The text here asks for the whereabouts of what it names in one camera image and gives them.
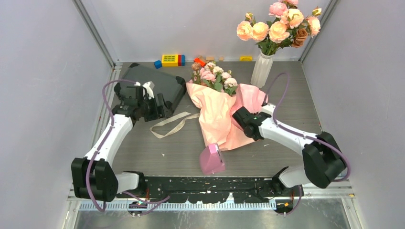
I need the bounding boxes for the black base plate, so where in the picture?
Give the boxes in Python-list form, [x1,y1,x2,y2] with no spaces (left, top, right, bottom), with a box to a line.
[117,176,303,204]

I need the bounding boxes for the orange red toy block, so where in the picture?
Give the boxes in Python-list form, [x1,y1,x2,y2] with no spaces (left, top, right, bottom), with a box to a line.
[194,58,206,67]

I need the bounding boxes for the dark grey hard case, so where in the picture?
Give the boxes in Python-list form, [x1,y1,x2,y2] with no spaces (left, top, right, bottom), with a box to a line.
[116,63,186,112]

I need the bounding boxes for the white ribbed vase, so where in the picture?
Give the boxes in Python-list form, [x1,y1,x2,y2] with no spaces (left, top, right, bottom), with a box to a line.
[250,53,274,88]

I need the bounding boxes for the red blue toy block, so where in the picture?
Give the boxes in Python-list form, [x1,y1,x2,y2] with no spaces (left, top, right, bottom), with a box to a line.
[177,54,186,66]

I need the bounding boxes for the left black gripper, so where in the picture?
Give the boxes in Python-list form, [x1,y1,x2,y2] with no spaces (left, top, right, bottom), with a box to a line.
[138,94,172,122]

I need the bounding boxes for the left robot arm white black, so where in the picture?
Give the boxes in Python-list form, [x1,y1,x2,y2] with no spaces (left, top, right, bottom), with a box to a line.
[71,82,163,203]

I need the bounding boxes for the aluminium frame rail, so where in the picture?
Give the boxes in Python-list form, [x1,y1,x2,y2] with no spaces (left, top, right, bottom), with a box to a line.
[67,179,355,212]

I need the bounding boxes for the pink paper bouquet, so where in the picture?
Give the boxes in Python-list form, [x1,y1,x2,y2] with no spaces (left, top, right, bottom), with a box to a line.
[186,62,268,150]

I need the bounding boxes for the small yellow toy block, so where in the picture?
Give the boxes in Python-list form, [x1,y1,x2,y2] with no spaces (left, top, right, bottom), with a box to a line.
[239,56,253,62]

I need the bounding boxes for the peach pink flowers in vase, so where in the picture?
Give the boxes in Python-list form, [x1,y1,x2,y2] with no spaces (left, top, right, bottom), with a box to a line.
[236,0,322,56]

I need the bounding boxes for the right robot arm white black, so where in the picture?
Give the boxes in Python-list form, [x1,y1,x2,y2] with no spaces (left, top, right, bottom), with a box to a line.
[232,104,350,196]

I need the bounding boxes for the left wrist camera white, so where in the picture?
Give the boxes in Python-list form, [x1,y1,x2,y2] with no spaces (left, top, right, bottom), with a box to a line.
[134,81,155,99]

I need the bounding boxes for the cream printed ribbon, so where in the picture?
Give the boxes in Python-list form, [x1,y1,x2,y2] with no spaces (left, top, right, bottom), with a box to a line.
[149,111,201,139]

